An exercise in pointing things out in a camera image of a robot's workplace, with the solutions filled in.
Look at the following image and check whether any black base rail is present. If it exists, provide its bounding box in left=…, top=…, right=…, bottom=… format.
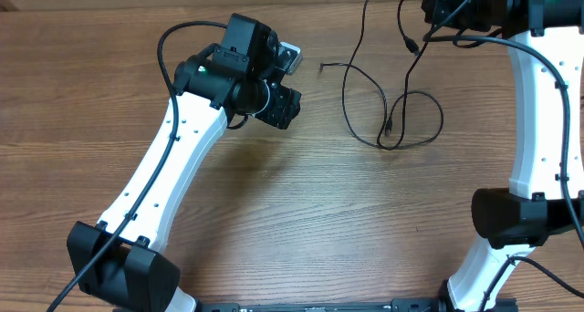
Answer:
left=194, top=298, right=454, bottom=312

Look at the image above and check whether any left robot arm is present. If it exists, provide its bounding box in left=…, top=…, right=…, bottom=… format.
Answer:
left=67, top=14, right=303, bottom=311

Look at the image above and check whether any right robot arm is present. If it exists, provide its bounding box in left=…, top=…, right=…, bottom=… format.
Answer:
left=422, top=0, right=583, bottom=311

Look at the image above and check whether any black thin cable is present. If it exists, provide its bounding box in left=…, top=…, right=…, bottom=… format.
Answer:
left=318, top=0, right=444, bottom=151

